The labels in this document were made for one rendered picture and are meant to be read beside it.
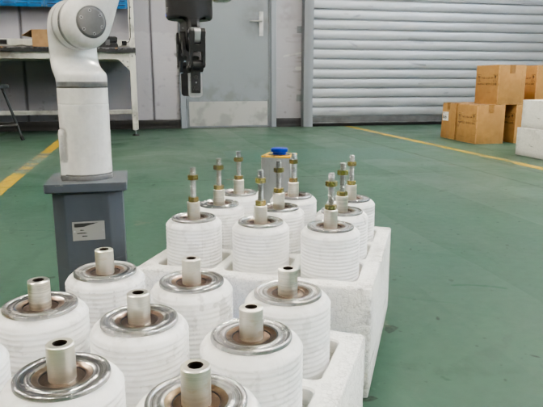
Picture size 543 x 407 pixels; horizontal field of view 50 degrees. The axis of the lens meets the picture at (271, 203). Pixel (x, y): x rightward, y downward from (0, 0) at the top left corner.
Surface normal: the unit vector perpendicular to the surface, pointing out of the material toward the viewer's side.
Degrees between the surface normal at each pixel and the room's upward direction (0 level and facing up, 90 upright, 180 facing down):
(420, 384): 0
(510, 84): 90
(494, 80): 90
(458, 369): 0
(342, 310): 90
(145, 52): 90
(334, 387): 0
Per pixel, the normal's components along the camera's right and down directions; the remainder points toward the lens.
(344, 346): 0.00, -0.98
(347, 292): -0.27, 0.20
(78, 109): 0.11, 0.20
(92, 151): 0.51, 0.18
